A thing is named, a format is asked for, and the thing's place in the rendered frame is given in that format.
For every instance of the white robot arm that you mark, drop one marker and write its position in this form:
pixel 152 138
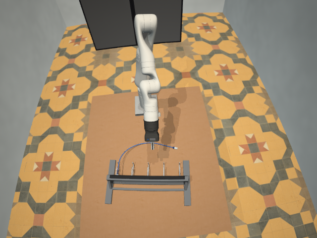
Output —
pixel 146 78

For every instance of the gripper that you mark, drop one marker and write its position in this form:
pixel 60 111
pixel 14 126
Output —
pixel 151 125

